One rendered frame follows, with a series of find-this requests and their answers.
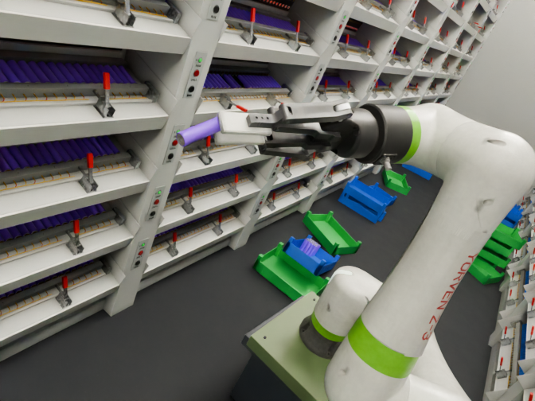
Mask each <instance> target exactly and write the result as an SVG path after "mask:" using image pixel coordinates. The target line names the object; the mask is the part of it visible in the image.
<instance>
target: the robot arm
mask: <svg viewBox="0 0 535 401"><path fill-rule="evenodd" d="M290 111H291V113H290ZM217 117H218V122H219V125H220V129H221V131H219V132H217V133H215V134H213V137H214V142H215V144H216V145H257V146H258V149H259V152H260V154H264V155H271V156H279V157H286V158H298V159H300V160H302V161H304V162H306V161H309V160H310V154H312V153H314V152H315V151H318V152H326V151H332V152H334V153H335V154H336V155H338V156H339V157H340V158H354V159H355V160H357V161H358V162H360V163H362V164H373V165H384V167H385V171H389V170H391V169H392V167H391V165H390V164H406V165H412V166H415V167H417V168H419V169H422V170H424V171H426V172H429V173H431V174H433V175H435V176H437V177H439V178H441V179H442V180H443V185H442V187H441V189H440V191H439V193H438V195H437V197H436V199H435V201H433V203H432V205H431V207H430V208H429V210H428V213H427V215H426V216H425V217H424V220H423V222H422V223H421V225H420V227H419V228H418V230H417V232H416V234H415V235H414V237H413V238H412V241H411V242H410V244H409V245H408V247H407V248H406V250H405V252H404V254H403V255H402V256H401V257H400V259H399V261H398V262H397V264H396V266H395V267H394V268H393V269H392V271H391V273H390V274H389V276H388V277H387V278H386V280H385V281H384V282H383V283H382V282H380V281H379V280H377V279H376V278H374V277H373V276H372V275H370V274H368V273H366V272H365V271H363V270H361V269H359V268H356V267H351V266H344V267H340V268H338V269H337V270H336V271H335V272H334V274H333V276H332V277H331V279H330V281H329V282H328V284H327V285H326V288H325V290H324V291H323V292H322V294H321V296H320V298H319V299H318V301H317V303H316V305H315V307H314V312H313V313H312V314H311V315H310V316H307V317H305V318H304V319H303V321H302V323H301V324H300V326H299V335H300V337H301V340H302V342H303V343H304V344H305V346H306V347H307V348H308V349H309V350H310V351H311V352H313V354H315V355H317V356H320V357H321V358H324V359H328V360H331V361H330V362H329V364H328V366H327V368H326V373H325V378H324V385H325V391H326V395H327V398H328V400H329V401H471V400H470V399H469V397H468V396H467V394H466V393H465V391H464V390H463V389H462V388H461V386H460V385H459V383H458V381H457V380H456V378H455V377H454V375H453V374H452V372H451V370H450V368H449V367H448V365H447V363H446V361H445V359H444V358H443V354H442V353H441V351H440V349H439V346H438V343H437V340H436V338H435V334H434V328H435V326H436V324H437V322H438V320H439V319H440V317H441V315H442V313H443V311H444V309H445V307H446V306H447V304H448V302H449V300H450V299H451V296H452V295H453V293H454V292H455V290H456V288H457V286H458V285H459V283H460V282H461V280H462V278H463V276H464V275H465V274H466V272H467V270H468V269H469V267H470V266H471V264H472V263H473V262H474V260H475V258H476V257H477V255H478V253H479V252H480V251H481V250H482V248H483V247H484V245H485V244H486V242H487V241H488V239H489V238H490V237H491V236H492V235H491V234H492V233H493V232H494V230H495V229H496V228H497V227H498V225H499V224H500V223H501V222H502V221H503V220H504V218H505V217H506V216H507V214H508V213H509V212H510V210H511V209H512V208H513V207H514V206H515V204H516V203H517V202H518V201H519V200H520V199H521V198H522V197H523V196H524V194H525V193H526V192H527V191H528V190H529V188H530V187H531V186H532V184H533V182H534V180H535V153H534V151H533V148H532V147H531V145H530V144H528V142H527V141H526V140H524V139H523V138H522V137H520V136H518V135H516V134H514V133H511V132H509V131H505V130H500V129H497V128H494V127H489V126H487V125H484V124H481V123H478V122H475V121H474V120H472V119H469V118H467V117H465V116H463V115H461V114H459V113H458V112H456V111H453V110H452V109H450V108H449V107H446V106H444V105H442V104H438V103H424V104H421V105H416V106H410V107H405V106H394V105H384V104H375V103H366V104H363V105H361V106H360V107H359V108H352V107H350V104H349V101H348V99H346V98H344V99H339V100H335V101H332V102H312V103H282V104H280V105H279V110H278V111H275V110H274V107H269V108H268V109H267V114H260V113H250V114H248V113H236V112H225V111H219V112H218V113H217Z"/></svg>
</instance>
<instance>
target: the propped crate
mask: <svg viewBox="0 0 535 401"><path fill-rule="evenodd" d="M304 240H305V239H295V238H294V237H293V236H292V237H291V238H290V239H289V240H288V241H287V244H286V245H285V247H284V248H283V250H282V251H284V252H285V253H286V254H287V255H289V256H290V257H292V258H293V259H294V260H295V261H296V262H298V263H299V264H301V265H302V266H303V267H305V268H306V269H308V271H310V272H311V273H312V274H314V275H315V276H318V275H320V274H322V273H325V272H327V271H329V270H332V269H333V267H334V266H335V264H336V263H337V261H338V260H339V259H340V256H339V255H336V256H335V258H334V257H332V256H331V255H329V254H328V253H327V252H325V251H324V250H323V249H321V248H319V249H318V251H317V253H316V254H315V255H313V256H311V257H310V256H309V255H307V254H305V253H304V252H303V251H301V250H300V249H299V248H300V247H301V245H302V244H303V241H304Z"/></svg>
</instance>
